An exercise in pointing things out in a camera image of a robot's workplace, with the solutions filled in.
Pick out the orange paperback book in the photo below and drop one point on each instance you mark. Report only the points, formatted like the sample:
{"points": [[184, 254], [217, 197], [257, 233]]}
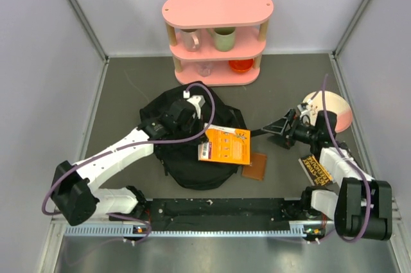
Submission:
{"points": [[226, 145]]}

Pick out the orange bowl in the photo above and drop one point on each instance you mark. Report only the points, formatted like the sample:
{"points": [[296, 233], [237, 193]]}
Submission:
{"points": [[241, 66]]}

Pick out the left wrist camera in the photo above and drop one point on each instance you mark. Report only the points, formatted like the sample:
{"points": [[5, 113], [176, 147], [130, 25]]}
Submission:
{"points": [[197, 101]]}

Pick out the pink mug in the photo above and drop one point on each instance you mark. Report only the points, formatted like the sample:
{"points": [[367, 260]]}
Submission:
{"points": [[191, 39]]}

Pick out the pink three-tier shelf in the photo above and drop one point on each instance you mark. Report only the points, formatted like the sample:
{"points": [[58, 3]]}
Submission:
{"points": [[249, 17]]}

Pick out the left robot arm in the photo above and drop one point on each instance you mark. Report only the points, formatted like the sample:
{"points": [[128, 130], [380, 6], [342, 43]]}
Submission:
{"points": [[77, 189]]}

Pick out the black student backpack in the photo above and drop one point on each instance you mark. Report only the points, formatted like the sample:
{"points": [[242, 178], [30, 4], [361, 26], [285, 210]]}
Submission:
{"points": [[179, 155]]}

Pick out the clear drinking glass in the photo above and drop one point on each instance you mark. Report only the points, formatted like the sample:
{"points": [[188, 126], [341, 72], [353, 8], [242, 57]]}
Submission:
{"points": [[204, 69]]}

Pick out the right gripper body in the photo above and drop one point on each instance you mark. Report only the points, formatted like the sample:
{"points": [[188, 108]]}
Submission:
{"points": [[305, 133]]}

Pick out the green mug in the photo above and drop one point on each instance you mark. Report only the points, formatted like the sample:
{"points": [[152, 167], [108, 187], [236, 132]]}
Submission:
{"points": [[223, 38]]}

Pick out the cream and pink plate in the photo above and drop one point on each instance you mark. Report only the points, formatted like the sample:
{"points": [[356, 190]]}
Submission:
{"points": [[334, 103]]}

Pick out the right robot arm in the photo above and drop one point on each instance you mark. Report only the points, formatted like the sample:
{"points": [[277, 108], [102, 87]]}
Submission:
{"points": [[358, 204]]}

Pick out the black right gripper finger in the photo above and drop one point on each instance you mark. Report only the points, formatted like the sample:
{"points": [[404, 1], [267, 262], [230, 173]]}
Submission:
{"points": [[280, 126], [282, 142]]}

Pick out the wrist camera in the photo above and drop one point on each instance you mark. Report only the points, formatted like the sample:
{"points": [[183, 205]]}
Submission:
{"points": [[306, 108], [197, 101]]}

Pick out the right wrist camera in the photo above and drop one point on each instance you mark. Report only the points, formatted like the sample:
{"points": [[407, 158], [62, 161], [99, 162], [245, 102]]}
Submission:
{"points": [[306, 108]]}

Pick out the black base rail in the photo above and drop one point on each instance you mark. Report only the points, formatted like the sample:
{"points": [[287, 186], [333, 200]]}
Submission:
{"points": [[226, 214]]}

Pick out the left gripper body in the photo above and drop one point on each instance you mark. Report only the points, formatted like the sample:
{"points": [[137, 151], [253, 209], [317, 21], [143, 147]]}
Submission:
{"points": [[189, 129]]}

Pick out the black yellow treehouse book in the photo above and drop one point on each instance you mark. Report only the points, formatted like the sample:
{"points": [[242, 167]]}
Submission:
{"points": [[316, 173]]}

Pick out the brown leather wallet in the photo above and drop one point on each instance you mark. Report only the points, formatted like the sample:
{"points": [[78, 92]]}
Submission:
{"points": [[256, 169]]}

